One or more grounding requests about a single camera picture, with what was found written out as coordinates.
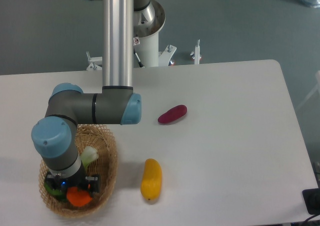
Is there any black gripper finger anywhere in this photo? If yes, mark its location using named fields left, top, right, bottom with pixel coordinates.
left=84, top=174, right=101, bottom=195
left=44, top=173, right=61, bottom=191

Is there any black device at edge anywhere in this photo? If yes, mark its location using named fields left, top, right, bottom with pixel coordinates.
left=302, top=188, right=320, bottom=215

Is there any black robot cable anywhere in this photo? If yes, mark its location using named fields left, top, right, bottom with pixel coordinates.
left=133, top=48, right=145, bottom=68

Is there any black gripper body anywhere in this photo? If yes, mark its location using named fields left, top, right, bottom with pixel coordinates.
left=48, top=164, right=86, bottom=190

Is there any green bok choy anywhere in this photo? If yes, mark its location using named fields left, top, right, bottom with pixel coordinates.
left=43, top=146, right=99, bottom=203

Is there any purple sweet potato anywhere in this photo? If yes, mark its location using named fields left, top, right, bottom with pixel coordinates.
left=157, top=104, right=188, bottom=125

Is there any woven wicker basket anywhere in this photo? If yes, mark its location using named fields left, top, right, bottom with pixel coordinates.
left=38, top=124, right=118, bottom=218

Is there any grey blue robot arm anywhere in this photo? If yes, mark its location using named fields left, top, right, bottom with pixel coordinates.
left=31, top=0, right=142, bottom=193

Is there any white frame at right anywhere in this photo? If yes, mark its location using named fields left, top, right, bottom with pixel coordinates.
left=295, top=70, right=320, bottom=111

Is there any white stand leg with caster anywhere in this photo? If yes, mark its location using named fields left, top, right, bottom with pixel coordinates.
left=190, top=39, right=202, bottom=65

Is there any yellow mango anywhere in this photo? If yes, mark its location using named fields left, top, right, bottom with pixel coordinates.
left=140, top=158, right=163, bottom=201

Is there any orange fruit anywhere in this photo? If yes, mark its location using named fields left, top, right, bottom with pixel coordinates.
left=66, top=186, right=93, bottom=207

